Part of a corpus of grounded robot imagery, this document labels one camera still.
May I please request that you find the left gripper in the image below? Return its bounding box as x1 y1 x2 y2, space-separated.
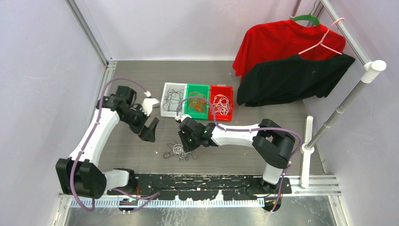
120 104 158 141

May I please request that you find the black cable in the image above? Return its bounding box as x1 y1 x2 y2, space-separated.
163 88 184 112
164 89 185 113
163 143 200 161

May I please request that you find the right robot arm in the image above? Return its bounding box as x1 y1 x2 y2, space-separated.
177 117 295 194

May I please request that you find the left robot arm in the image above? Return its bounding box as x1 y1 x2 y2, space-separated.
56 86 160 199

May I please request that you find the green plastic bin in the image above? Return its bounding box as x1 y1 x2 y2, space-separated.
184 83 210 120

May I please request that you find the white plastic bin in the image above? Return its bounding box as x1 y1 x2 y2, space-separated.
160 82 187 118

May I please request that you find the red plastic bin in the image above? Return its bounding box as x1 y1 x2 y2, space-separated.
209 85 234 121

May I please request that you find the black t-shirt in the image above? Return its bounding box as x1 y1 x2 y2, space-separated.
236 54 355 107

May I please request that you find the red t-shirt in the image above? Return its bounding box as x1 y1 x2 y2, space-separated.
232 19 346 78

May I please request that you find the pink clothes hanger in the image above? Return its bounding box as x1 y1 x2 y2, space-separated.
298 17 345 55

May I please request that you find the green clothes hanger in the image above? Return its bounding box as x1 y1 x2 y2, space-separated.
291 14 320 25

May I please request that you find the metal clothes rack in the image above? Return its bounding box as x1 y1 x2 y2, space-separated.
303 0 387 180

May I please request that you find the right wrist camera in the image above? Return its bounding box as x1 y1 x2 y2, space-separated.
174 114 191 123

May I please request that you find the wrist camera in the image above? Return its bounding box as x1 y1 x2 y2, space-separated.
142 97 160 117
174 114 191 123

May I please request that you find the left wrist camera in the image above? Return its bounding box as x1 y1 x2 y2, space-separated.
142 97 160 117

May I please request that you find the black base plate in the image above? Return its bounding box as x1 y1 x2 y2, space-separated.
123 174 292 201

